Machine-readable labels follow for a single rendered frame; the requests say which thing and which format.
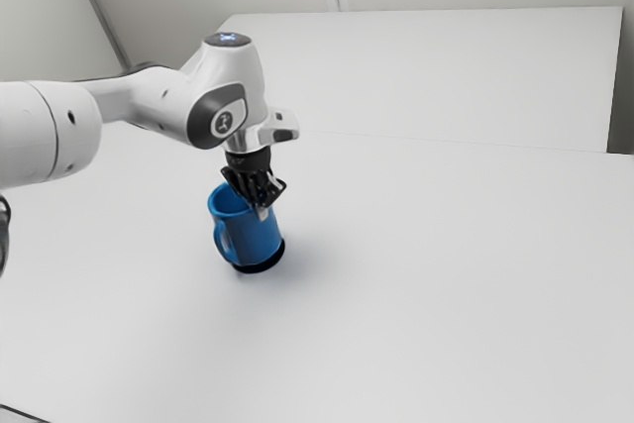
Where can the blue mug with black base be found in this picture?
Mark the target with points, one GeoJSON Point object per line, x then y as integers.
{"type": "Point", "coordinates": [247, 235]}

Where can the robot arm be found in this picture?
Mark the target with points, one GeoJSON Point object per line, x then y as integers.
{"type": "Point", "coordinates": [148, 96]}

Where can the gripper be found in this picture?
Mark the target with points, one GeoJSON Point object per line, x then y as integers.
{"type": "Point", "coordinates": [250, 169]}

